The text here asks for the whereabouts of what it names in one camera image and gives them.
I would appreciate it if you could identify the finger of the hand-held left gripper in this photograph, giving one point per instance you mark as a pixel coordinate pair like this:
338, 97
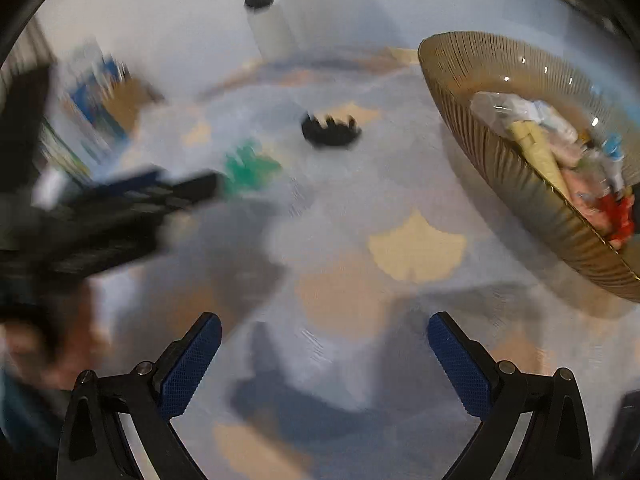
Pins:
195, 190

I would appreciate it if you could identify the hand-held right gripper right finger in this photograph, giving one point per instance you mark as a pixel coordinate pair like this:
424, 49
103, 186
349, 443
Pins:
457, 365

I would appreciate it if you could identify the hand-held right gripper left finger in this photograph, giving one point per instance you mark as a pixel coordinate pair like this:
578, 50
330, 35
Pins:
192, 365

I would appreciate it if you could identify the teal rubber toy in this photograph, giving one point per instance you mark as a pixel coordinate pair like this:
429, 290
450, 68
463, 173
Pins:
250, 167

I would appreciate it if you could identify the amber ribbed glass bowl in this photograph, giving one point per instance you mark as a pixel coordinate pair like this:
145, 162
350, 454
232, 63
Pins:
480, 170

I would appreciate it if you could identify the pink cardboard box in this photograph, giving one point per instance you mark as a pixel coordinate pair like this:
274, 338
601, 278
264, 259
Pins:
580, 190

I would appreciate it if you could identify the red toy figure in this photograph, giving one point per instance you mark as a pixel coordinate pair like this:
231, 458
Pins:
617, 215

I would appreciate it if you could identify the yellow plastic case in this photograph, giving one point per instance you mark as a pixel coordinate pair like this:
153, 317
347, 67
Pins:
537, 152

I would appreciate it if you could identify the person's left forearm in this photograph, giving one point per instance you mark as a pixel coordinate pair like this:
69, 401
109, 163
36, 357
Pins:
20, 410

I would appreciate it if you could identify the person's left hand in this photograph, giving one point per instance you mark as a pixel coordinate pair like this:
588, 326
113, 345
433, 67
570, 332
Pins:
80, 330

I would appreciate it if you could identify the blue plastic case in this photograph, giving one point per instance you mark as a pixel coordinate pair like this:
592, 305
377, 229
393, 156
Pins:
135, 180

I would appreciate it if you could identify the cardboard pen holder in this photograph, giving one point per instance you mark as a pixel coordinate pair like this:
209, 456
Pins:
130, 105

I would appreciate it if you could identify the leaf patterned tablecloth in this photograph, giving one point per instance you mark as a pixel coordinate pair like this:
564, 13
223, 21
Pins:
415, 250

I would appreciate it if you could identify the books and cardboard box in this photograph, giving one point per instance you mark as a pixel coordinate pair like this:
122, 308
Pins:
90, 105

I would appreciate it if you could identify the black spiky hair piece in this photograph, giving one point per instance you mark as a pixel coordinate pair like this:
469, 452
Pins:
327, 135

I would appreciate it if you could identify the white pole with black clamp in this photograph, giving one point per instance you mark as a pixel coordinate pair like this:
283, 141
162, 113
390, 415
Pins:
272, 30

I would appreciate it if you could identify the smartphone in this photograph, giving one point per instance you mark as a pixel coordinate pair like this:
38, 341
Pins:
622, 435

